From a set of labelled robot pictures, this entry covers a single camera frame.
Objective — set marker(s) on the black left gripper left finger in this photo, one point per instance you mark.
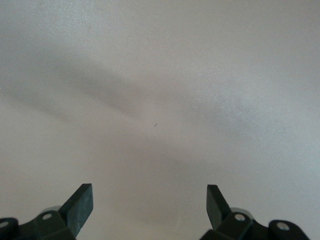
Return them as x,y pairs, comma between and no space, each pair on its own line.
80,205

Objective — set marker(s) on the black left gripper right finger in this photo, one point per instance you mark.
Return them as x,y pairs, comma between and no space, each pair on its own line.
215,207

